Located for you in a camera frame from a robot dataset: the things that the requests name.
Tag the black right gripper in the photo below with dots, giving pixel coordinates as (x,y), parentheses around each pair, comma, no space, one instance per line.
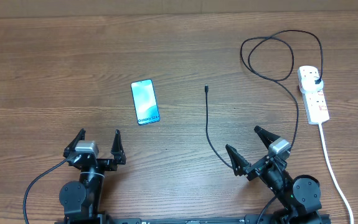
(240,162)

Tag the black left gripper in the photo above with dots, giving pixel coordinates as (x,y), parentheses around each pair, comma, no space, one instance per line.
(110,165)

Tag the blue Galaxy smartphone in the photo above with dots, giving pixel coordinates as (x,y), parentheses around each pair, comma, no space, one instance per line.
(145,103)

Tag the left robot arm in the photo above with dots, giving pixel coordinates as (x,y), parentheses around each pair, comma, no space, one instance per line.
(81,199)

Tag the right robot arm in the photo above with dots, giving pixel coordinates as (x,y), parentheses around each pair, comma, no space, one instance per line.
(300,196)

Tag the white charger adapter plug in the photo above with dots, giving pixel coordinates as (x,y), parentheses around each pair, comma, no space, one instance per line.
(309,85)

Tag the white power strip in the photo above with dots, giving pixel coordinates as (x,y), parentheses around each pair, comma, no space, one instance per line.
(314,103)

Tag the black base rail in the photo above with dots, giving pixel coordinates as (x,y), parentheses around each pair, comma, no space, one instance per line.
(191,220)

